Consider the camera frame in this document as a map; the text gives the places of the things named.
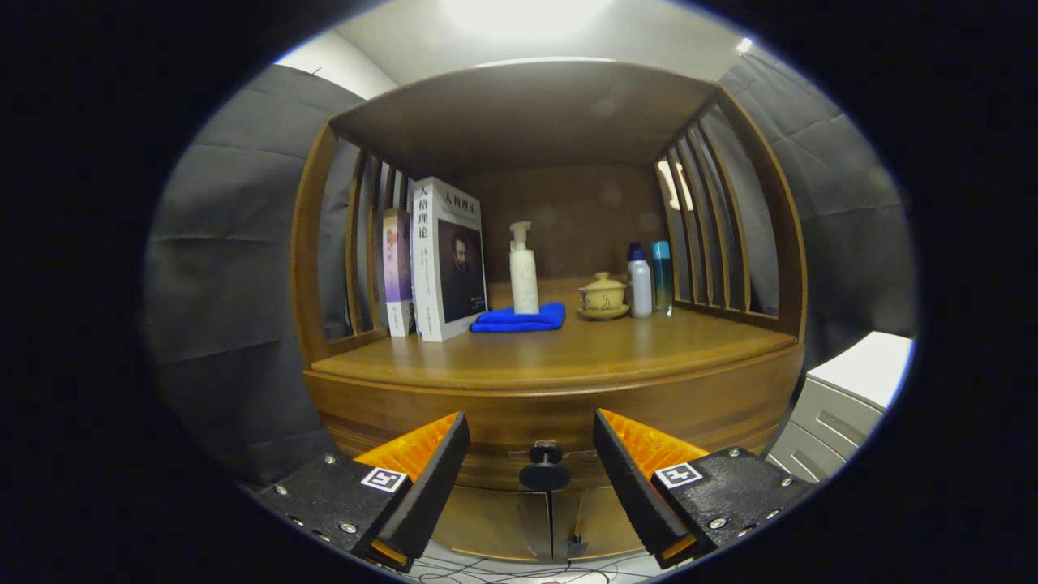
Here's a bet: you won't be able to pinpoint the white bottle with blue cap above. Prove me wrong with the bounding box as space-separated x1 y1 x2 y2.
627 242 654 318

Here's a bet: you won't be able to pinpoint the white drawer unit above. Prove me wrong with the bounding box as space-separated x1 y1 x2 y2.
766 331 916 483

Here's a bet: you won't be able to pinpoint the wooden countertop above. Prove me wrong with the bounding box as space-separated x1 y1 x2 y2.
311 280 800 390

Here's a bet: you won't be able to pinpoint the teal bottle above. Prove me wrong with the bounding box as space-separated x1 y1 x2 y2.
651 240 675 316

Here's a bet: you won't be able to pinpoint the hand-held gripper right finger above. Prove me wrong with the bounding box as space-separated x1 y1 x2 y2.
593 409 816 570

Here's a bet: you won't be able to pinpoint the black drawer knob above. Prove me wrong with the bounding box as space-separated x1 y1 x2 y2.
519 440 570 492

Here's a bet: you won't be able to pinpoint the wooden cabinet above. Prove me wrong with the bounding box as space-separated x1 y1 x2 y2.
290 59 809 565

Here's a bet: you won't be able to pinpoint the yellow lidded teacup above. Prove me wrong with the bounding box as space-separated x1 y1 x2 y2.
577 272 630 321

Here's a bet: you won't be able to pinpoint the black floor cables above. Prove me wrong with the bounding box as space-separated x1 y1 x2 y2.
410 556 650 584

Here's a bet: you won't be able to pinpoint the wooden cabinet door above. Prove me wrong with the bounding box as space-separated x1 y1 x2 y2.
434 485 552 562
551 485 650 562

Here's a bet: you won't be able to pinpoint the white pump bottle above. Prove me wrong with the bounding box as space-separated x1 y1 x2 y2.
509 221 541 316

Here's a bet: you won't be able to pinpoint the wooden drawer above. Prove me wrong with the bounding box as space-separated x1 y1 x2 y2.
304 345 806 494

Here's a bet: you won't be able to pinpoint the thin purple book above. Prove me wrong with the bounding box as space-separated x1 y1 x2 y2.
382 208 414 338

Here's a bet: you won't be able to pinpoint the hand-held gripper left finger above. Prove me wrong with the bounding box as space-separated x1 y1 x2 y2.
253 410 471 575

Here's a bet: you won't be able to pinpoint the folded blue cloth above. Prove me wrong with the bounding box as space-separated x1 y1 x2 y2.
470 303 567 333

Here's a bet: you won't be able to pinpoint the black backdrop cloth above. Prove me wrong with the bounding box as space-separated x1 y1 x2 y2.
144 53 919 487

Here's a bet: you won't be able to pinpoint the thick white portrait book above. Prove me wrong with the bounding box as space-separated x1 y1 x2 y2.
408 177 488 343

